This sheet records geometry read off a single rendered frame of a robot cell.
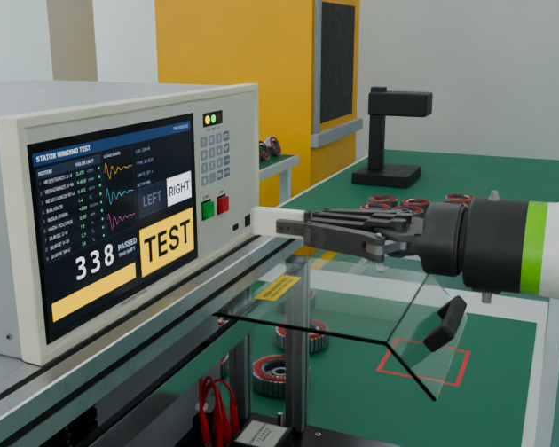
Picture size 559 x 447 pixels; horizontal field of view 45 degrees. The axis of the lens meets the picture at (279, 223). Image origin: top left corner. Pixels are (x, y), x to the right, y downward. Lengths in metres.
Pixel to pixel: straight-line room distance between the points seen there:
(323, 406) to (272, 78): 3.26
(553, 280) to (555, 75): 5.16
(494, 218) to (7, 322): 0.45
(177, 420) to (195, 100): 0.53
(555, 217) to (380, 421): 0.63
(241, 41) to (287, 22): 0.33
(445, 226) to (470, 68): 5.19
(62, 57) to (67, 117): 4.06
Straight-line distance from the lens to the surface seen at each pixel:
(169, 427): 1.07
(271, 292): 0.86
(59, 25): 4.64
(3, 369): 0.61
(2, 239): 0.59
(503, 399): 1.32
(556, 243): 0.66
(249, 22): 4.36
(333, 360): 1.39
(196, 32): 4.54
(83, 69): 4.81
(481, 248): 0.66
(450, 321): 0.81
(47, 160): 0.57
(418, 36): 5.92
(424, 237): 0.68
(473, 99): 5.86
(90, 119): 0.61
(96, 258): 0.63
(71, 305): 0.62
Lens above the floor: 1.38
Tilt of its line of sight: 15 degrees down
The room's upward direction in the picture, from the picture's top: straight up
